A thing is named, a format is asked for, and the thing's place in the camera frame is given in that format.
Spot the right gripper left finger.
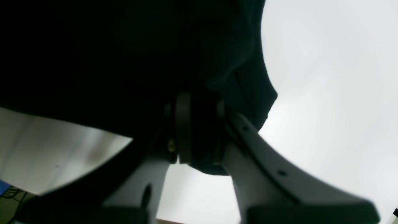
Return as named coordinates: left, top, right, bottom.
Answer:
left=16, top=93, right=191, bottom=224

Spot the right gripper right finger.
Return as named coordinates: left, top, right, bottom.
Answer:
left=216, top=100, right=380, bottom=224

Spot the black printed T-shirt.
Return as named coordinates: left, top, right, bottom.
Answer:
left=0, top=0, right=278, bottom=176

